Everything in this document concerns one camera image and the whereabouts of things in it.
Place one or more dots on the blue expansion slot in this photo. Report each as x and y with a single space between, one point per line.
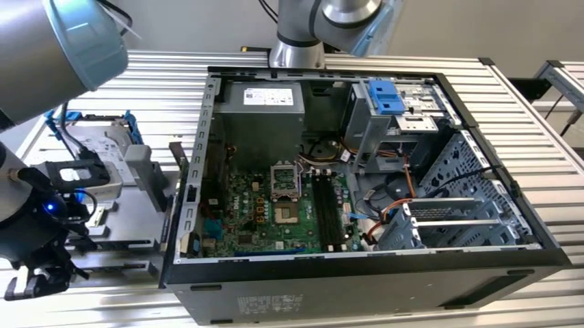
269 252

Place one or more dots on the green motherboard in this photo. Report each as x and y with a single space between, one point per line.
246 235

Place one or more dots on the black open PC case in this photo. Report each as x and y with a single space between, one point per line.
320 294

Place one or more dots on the blue disk carrier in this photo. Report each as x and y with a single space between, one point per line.
383 94

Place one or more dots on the thin locking lever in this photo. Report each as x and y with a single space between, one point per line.
300 171

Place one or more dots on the hard disk in blue carrier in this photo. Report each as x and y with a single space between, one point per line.
110 147

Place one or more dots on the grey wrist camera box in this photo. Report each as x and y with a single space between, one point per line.
102 191

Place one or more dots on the CPU socket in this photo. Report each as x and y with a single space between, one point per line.
287 212

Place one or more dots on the perforated metal disk bay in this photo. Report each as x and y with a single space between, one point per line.
447 208

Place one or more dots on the grey parts rack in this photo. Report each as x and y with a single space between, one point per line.
137 218

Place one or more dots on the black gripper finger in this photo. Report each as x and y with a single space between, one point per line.
75 242
46 282

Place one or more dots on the small black yellow tool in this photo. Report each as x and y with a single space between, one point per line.
249 48

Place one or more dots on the black RAM slot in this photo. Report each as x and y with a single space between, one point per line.
323 208
335 208

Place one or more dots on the grey power supply unit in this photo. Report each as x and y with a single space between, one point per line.
260 136

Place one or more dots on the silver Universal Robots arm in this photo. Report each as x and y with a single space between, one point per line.
46 51

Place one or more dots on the grey metal disk bay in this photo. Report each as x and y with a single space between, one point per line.
360 130

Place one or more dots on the graphics card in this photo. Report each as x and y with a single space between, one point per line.
177 152

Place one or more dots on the white paper tag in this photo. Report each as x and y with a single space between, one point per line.
126 25

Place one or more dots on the round black case speaker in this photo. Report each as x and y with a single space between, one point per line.
321 148

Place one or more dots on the metal slat side table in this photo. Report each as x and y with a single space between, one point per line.
570 78

